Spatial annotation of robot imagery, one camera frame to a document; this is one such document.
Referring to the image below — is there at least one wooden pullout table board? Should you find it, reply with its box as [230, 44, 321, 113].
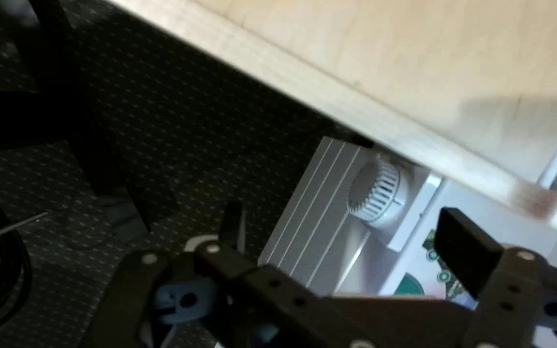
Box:
[108, 0, 557, 229]

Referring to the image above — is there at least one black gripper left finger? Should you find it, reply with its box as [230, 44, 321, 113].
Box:
[83, 202, 381, 348]

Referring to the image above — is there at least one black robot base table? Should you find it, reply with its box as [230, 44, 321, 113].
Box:
[0, 0, 183, 227]

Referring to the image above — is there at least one white wall heater unit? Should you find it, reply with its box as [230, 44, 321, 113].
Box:
[261, 113, 557, 299]

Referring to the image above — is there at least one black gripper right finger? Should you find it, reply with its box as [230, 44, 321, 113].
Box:
[433, 206, 557, 348]

